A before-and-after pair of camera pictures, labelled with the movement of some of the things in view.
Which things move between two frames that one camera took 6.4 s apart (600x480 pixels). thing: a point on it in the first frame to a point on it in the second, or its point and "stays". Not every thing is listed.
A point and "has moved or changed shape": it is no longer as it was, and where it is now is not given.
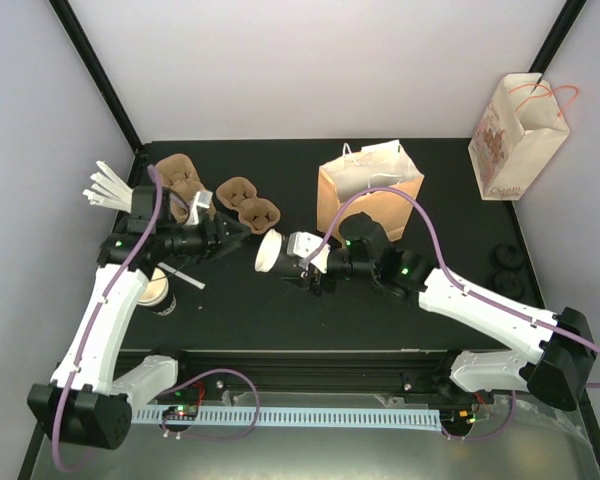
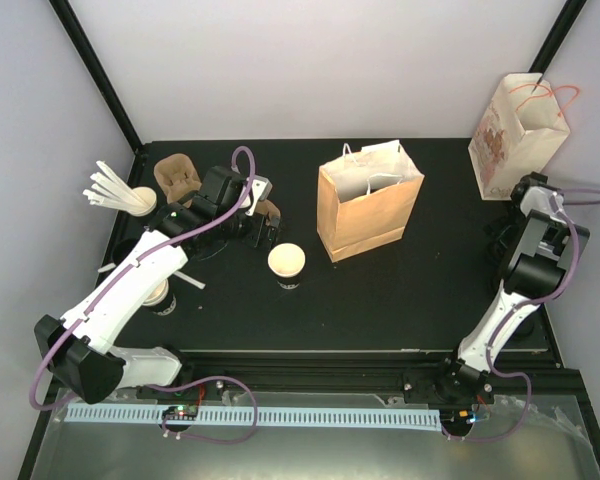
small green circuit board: (183, 412) stays
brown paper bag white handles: (380, 165) stays
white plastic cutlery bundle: (108, 190) stays
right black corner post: (556, 38) stays
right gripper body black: (315, 286) to (506, 232)
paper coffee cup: (272, 254) has moved or changed shape
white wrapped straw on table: (181, 276) stays
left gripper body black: (207, 243) to (253, 237)
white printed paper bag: (519, 131) stays
